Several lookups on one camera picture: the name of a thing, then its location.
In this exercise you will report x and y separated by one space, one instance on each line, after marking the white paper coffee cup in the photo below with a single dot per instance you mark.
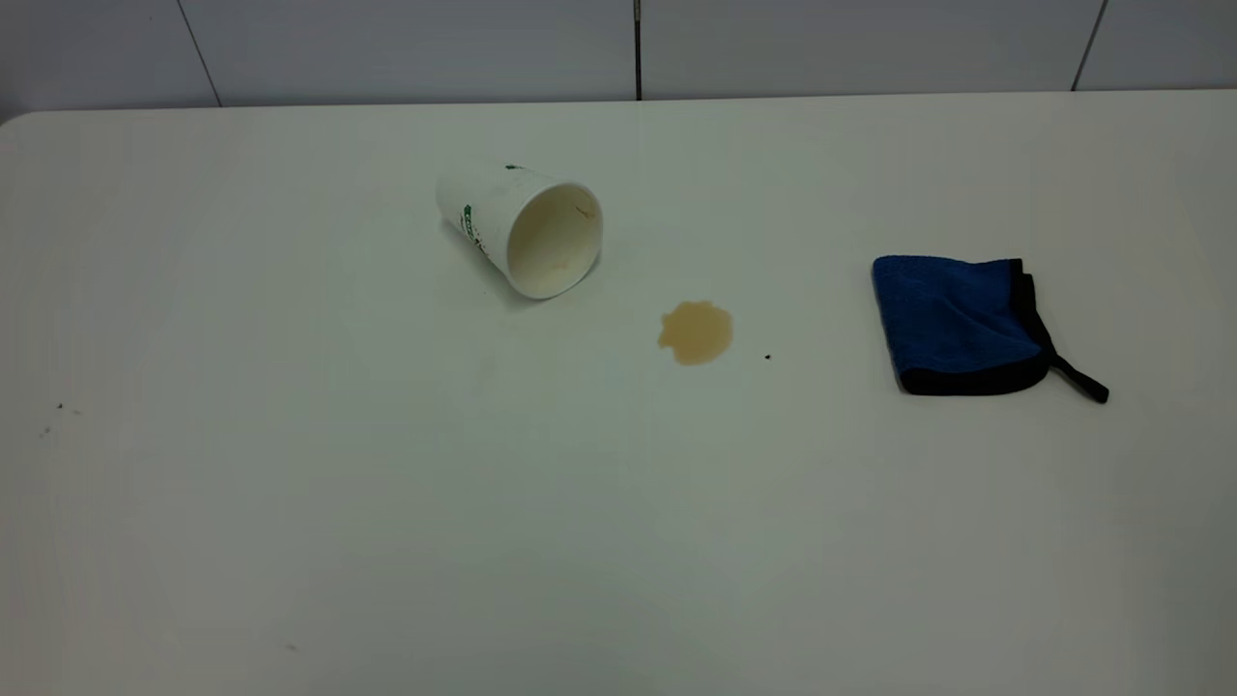
498 213

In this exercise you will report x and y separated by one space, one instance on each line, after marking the brown coffee spill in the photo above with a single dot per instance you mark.
696 333

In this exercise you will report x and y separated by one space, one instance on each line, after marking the blue microfiber cloth black edge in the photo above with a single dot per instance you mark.
952 314

